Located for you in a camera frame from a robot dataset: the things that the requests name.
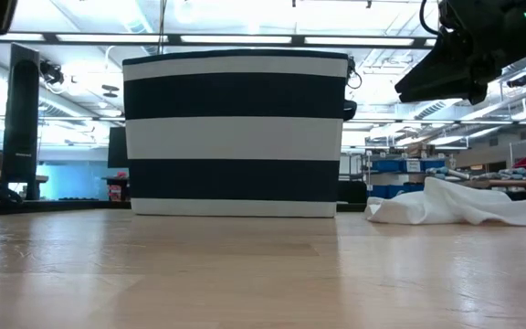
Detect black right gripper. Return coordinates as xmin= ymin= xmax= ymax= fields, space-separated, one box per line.
xmin=394 ymin=0 xmax=526 ymax=106

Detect grey device on table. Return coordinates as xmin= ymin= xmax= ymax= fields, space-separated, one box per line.
xmin=426 ymin=165 xmax=470 ymax=180
xmin=486 ymin=166 xmax=526 ymax=181

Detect blue bin with white label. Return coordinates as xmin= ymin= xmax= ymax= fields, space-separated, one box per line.
xmin=372 ymin=158 xmax=447 ymax=174

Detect tall black tower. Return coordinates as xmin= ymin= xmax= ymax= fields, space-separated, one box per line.
xmin=0 ymin=42 xmax=41 ymax=201

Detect blue storage bin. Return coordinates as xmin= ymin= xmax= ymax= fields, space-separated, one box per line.
xmin=370 ymin=183 xmax=425 ymax=199

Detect white t-shirt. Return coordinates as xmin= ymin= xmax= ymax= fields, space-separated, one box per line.
xmin=364 ymin=175 xmax=526 ymax=228

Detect wooden background table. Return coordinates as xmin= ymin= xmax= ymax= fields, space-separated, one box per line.
xmin=454 ymin=178 xmax=526 ymax=189

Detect black background box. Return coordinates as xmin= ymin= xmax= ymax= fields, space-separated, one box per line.
xmin=337 ymin=180 xmax=368 ymax=212

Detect black overhead crossbar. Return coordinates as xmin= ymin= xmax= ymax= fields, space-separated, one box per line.
xmin=0 ymin=29 xmax=437 ymax=50

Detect black rectangular panel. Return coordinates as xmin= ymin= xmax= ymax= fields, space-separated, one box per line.
xmin=107 ymin=126 xmax=130 ymax=169

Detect light blue partition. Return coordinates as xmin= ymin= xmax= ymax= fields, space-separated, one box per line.
xmin=34 ymin=162 xmax=130 ymax=201

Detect navy white striped fabric bin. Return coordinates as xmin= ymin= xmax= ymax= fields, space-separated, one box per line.
xmin=121 ymin=48 xmax=359 ymax=219

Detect small table with red items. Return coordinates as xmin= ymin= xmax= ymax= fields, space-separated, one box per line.
xmin=107 ymin=171 xmax=130 ymax=203

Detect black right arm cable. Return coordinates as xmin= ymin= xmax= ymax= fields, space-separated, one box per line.
xmin=418 ymin=0 xmax=447 ymax=37

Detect black mounted camera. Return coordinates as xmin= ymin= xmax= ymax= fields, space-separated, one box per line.
xmin=38 ymin=59 xmax=66 ymax=87

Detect thin hanging cord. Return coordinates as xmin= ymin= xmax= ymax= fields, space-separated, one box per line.
xmin=156 ymin=0 xmax=168 ymax=55

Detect black aluminium table frame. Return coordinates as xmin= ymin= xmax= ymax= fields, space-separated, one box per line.
xmin=0 ymin=198 xmax=369 ymax=218

